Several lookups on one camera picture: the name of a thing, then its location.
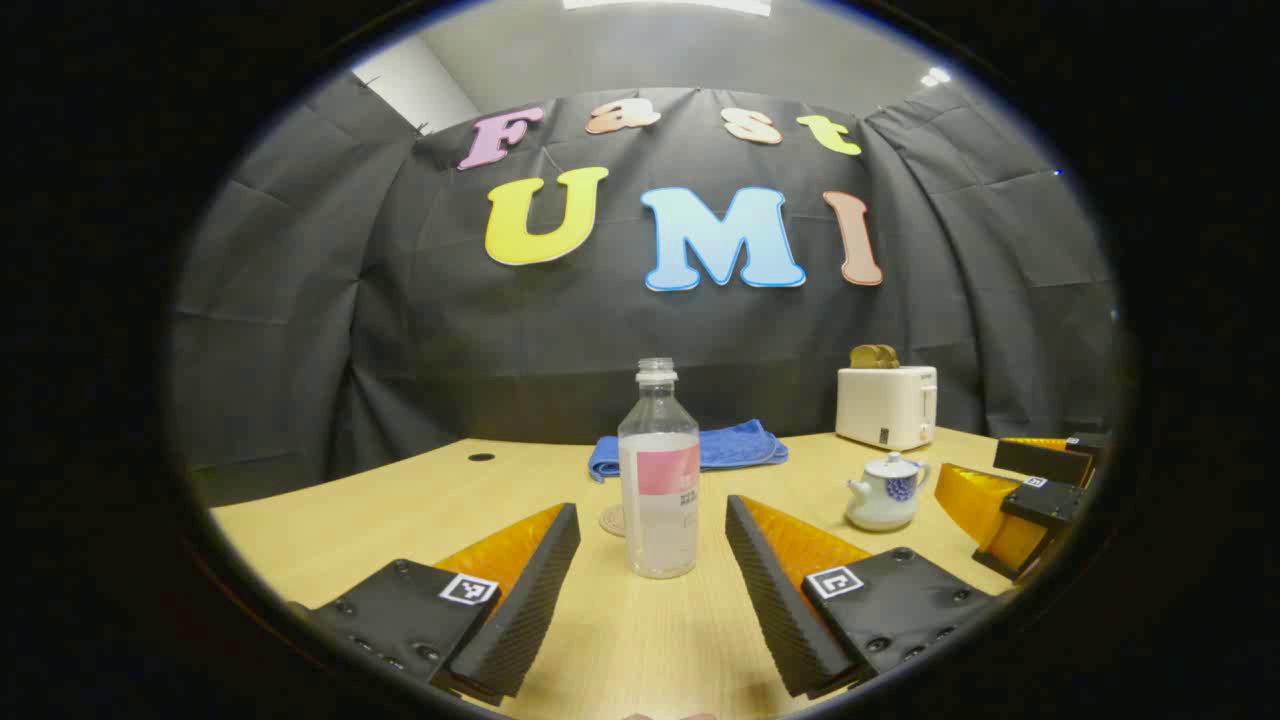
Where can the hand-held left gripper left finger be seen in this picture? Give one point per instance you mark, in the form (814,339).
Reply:
(530,600)

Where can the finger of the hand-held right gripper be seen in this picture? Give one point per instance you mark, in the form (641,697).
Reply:
(1045,503)
(1040,460)

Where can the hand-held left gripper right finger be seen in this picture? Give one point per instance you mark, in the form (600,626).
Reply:
(775,600)

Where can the round brown coaster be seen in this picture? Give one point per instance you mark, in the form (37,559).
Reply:
(610,520)

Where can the clear plastic water bottle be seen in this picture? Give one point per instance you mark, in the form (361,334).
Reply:
(655,530)

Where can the white blue-patterned teacup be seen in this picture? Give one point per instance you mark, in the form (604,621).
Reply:
(880,505)

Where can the blue folded towel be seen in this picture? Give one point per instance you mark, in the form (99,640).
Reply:
(740,445)

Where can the white toaster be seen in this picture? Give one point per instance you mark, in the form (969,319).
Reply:
(885,405)

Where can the brown toast slice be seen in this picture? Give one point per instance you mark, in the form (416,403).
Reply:
(863,356)
(889,357)

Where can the black backdrop cloth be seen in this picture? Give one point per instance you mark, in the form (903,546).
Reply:
(400,330)

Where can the small ceiling light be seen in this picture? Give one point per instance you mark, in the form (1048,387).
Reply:
(935,77)

